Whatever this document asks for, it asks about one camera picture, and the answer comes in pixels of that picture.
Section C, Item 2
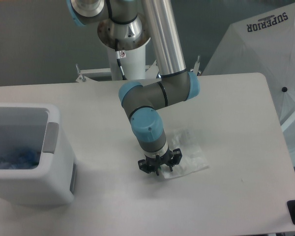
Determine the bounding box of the white metal mounting frame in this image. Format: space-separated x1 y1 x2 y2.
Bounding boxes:
76 55 202 83

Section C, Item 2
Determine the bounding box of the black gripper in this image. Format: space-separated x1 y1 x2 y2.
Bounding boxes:
138 148 182 176

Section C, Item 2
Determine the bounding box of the white plastic trash can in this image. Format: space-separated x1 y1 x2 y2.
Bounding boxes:
0 102 77 206

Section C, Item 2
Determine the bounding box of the clear plastic bag green stripe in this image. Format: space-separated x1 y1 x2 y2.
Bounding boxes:
160 127 209 179

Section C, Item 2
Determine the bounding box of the white Superior umbrella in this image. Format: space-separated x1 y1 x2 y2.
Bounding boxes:
204 3 295 166

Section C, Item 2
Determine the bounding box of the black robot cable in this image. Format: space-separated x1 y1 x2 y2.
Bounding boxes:
114 38 127 81

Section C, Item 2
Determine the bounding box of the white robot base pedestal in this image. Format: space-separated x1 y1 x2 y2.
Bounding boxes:
106 41 148 81

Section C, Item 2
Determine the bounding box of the clear plastic water bottle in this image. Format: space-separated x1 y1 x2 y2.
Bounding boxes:
0 147 41 170

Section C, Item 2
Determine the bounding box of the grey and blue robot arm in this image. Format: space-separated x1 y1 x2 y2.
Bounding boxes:
67 0 200 174

